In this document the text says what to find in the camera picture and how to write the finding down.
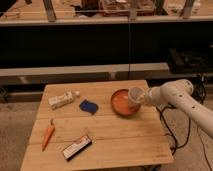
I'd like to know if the orange toy carrot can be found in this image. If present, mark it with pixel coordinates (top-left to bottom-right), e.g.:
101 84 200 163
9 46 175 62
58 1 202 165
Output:
42 120 55 150

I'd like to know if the grey metal shelf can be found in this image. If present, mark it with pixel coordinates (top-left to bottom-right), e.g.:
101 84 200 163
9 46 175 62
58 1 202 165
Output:
0 21 213 86

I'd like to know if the black cable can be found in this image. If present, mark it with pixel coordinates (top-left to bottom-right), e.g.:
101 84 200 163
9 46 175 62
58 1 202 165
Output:
155 105 192 156

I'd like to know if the black and white box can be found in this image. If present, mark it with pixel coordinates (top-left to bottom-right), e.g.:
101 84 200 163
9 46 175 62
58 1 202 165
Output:
62 135 92 161

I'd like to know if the blue sponge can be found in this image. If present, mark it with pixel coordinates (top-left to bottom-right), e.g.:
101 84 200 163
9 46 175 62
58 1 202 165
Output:
79 100 99 115

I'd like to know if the orange ceramic bowl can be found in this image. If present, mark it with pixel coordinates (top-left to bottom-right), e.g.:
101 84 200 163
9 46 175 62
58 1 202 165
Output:
110 89 140 116

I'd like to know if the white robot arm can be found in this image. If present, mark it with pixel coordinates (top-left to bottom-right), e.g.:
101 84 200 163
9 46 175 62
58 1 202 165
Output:
137 79 213 139

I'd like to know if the black equipment on shelf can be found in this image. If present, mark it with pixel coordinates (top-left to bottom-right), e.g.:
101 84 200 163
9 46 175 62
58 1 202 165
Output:
167 48 213 74

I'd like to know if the wooden table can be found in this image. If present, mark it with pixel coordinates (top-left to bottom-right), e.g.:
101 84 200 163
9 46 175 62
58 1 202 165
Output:
21 80 173 171

